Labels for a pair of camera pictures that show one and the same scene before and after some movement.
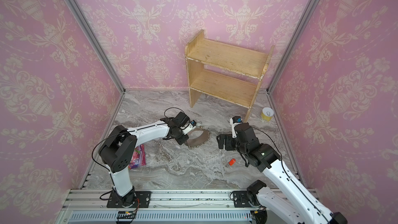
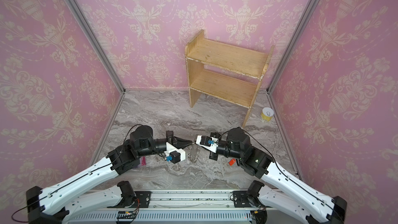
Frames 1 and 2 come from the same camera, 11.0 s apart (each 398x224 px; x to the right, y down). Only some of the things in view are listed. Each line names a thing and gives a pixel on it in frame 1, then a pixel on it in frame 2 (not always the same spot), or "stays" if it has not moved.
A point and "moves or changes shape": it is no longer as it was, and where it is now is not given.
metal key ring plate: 201,139 moves or changes shape
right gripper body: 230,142 to 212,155
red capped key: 231,162 stays
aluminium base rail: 85,206 stays
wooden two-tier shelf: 226,72 stays
